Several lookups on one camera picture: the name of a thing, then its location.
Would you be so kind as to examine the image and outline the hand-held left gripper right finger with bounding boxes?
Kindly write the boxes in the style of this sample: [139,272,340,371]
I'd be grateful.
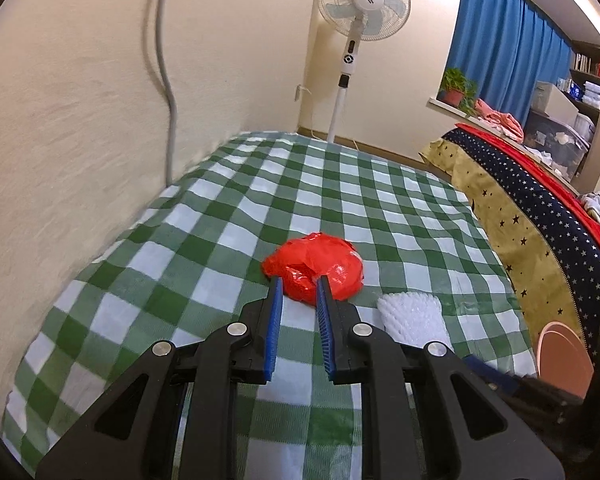
[315,275,566,480]

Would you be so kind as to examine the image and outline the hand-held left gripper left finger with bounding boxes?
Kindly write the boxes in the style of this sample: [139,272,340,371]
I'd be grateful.
[35,276,285,480]

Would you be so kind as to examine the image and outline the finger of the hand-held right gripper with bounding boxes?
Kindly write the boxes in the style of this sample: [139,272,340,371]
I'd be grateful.
[462,354,524,397]

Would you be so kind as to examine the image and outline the red plastic bag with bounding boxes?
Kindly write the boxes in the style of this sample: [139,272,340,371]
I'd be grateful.
[261,231,365,305]

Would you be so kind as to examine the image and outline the white foam net sleeve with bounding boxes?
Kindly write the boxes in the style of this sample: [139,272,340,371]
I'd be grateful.
[376,291,456,354]

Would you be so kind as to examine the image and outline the green checked tablecloth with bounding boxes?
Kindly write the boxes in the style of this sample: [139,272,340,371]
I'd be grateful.
[2,130,539,480]

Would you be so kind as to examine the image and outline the yellow star-print bed skirt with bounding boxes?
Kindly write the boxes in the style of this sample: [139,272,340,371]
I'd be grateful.
[419,139,589,357]

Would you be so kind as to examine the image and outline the bed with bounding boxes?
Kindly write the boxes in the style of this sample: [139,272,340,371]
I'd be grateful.
[419,122,600,362]

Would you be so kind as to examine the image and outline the navy star-print blanket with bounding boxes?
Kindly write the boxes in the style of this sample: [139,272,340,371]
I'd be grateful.
[440,127,600,357]

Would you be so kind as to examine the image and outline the red blanket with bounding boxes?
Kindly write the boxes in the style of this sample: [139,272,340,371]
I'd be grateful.
[455,122,600,282]

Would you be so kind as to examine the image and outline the clear plastic storage bin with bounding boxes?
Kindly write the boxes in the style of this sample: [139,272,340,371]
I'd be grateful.
[522,110,592,182]

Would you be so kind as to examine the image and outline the pink folded cloth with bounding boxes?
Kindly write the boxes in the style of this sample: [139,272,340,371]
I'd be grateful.
[472,99,525,143]

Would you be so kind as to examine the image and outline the white windowsill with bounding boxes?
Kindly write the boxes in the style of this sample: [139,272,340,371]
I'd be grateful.
[426,96,483,123]

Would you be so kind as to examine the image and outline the potted green plant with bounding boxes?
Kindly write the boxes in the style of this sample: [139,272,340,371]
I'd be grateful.
[439,67,479,117]

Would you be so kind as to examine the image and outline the grey cardboard box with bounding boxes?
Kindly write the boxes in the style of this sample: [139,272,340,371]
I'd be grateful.
[532,80,579,117]

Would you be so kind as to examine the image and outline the wooden shelf unit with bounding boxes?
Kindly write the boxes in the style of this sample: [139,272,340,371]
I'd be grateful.
[567,42,600,197]

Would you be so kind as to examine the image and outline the stack of white boxes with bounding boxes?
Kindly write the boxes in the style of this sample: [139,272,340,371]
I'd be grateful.
[570,79,600,104]

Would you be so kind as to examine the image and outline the blue curtain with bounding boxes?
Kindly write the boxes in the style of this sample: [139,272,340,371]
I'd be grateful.
[444,0,577,132]

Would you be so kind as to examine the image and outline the white standing fan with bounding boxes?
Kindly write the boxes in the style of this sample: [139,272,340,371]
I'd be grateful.
[314,0,412,146]

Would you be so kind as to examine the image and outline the white fan cord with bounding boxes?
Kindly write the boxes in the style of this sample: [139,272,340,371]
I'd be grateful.
[300,127,367,152]

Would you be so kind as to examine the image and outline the grey wall cable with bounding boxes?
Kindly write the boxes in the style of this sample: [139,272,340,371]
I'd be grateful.
[147,0,177,187]

